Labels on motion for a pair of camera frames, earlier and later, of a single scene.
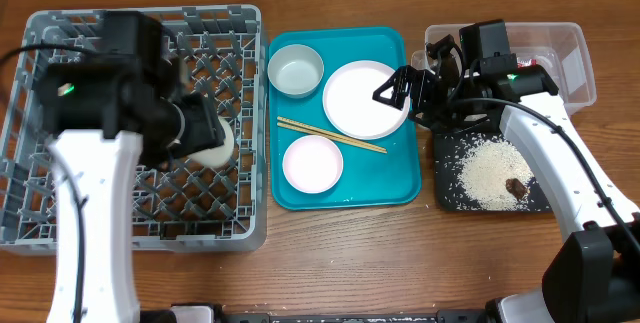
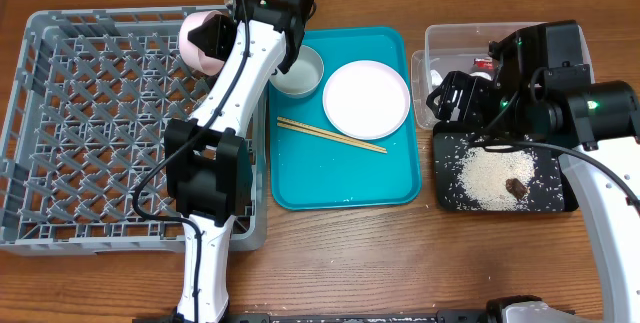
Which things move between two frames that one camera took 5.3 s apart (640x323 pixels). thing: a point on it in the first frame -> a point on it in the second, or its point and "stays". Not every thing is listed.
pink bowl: (313, 164) -> (192, 54)
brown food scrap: (516, 187) stays
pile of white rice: (484, 171) stays
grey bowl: (296, 70) stays
